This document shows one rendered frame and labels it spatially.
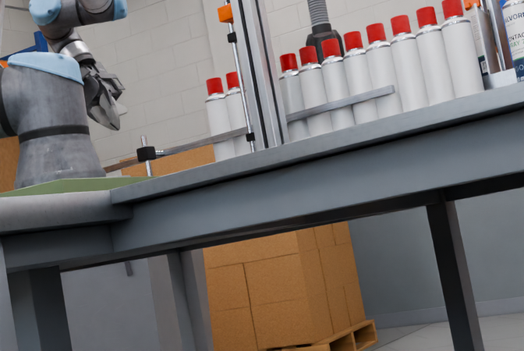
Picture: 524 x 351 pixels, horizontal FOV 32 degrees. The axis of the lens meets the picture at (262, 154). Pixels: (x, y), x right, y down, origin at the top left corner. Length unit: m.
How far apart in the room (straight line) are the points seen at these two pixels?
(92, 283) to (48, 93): 2.54
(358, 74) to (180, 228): 0.63
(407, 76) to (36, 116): 0.65
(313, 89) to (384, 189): 0.78
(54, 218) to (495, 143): 0.53
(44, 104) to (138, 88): 6.16
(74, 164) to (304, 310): 3.78
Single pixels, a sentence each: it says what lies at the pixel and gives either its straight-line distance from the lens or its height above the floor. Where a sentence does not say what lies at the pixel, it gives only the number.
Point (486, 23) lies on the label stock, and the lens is 1.73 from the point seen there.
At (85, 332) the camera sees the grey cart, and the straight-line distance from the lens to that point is 4.06.
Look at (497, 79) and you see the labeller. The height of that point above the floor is 0.93.
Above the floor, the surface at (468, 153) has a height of 0.78.
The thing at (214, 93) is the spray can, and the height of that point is 1.05.
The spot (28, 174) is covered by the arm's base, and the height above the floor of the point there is 0.90.
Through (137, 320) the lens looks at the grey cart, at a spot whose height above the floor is 0.51.
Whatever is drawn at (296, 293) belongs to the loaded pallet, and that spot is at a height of 0.43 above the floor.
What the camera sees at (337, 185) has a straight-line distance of 1.06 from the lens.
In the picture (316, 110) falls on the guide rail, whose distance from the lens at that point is 1.75.
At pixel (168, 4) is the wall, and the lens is 7.55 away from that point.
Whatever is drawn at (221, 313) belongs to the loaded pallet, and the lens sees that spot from 5.44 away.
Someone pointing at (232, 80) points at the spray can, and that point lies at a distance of 1.91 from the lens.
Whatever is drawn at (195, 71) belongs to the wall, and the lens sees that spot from 7.34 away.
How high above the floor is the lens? 0.72
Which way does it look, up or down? 6 degrees up
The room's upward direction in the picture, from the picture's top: 10 degrees counter-clockwise
